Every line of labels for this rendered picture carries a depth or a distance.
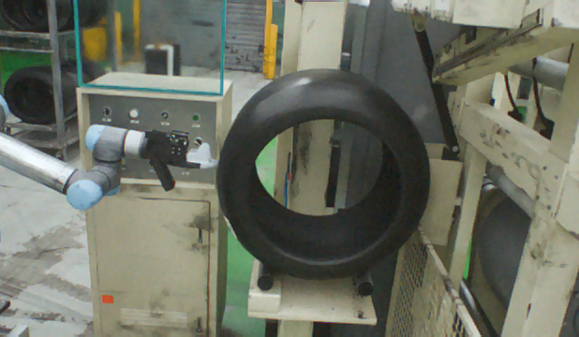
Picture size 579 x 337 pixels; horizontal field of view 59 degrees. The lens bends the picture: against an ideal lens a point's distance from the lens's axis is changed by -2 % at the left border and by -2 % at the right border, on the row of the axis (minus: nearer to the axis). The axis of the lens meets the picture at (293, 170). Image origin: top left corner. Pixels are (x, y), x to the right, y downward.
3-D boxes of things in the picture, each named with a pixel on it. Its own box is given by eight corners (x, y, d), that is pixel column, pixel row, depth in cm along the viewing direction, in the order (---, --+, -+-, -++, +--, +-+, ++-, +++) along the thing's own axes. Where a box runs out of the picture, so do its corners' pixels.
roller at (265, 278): (264, 221, 175) (277, 224, 175) (261, 233, 176) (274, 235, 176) (259, 275, 142) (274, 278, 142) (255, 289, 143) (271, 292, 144)
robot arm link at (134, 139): (123, 160, 139) (132, 152, 147) (140, 163, 139) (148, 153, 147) (126, 134, 137) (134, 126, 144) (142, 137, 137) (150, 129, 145)
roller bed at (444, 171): (392, 218, 191) (404, 140, 181) (431, 220, 191) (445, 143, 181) (403, 242, 172) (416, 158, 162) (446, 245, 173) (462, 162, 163)
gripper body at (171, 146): (186, 139, 137) (141, 132, 137) (183, 169, 140) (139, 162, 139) (192, 132, 145) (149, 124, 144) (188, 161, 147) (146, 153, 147)
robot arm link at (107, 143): (93, 148, 146) (95, 119, 143) (131, 154, 147) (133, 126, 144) (82, 156, 139) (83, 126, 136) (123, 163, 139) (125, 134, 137)
